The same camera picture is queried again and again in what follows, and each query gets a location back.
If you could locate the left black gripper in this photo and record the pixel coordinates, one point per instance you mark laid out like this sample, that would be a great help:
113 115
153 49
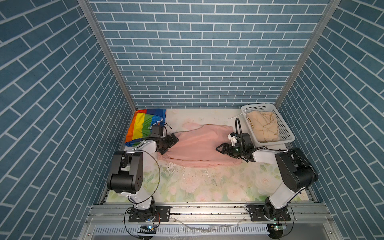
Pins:
170 142

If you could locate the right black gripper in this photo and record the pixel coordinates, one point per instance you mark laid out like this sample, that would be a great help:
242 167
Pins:
225 149

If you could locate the rainbow striped shorts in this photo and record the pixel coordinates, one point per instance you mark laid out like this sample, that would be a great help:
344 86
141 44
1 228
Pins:
141 124

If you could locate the white plastic laundry basket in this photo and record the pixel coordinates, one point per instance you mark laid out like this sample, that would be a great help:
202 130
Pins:
285 133

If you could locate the pink shorts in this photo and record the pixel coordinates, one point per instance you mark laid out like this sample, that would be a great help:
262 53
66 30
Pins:
197 148

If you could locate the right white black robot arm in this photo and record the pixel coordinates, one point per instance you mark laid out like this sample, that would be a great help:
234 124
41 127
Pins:
296 172

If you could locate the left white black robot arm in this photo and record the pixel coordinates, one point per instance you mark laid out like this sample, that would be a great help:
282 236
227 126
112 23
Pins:
126 173

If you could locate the beige shorts in basket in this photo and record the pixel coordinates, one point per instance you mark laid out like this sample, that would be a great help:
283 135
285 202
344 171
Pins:
264 126

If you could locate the right green circuit board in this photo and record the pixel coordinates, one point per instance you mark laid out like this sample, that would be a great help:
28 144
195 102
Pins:
276 229

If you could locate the green circuit board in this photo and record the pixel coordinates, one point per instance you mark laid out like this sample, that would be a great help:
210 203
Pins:
147 230
276 229

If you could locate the left green circuit board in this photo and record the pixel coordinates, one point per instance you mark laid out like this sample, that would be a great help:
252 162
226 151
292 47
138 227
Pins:
147 230

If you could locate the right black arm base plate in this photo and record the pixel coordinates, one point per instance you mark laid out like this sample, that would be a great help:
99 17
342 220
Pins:
259 213

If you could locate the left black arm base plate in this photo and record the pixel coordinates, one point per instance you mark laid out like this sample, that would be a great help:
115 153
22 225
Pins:
158 214

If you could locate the aluminium mounting rail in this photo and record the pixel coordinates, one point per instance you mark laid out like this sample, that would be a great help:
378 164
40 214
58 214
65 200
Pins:
220 221

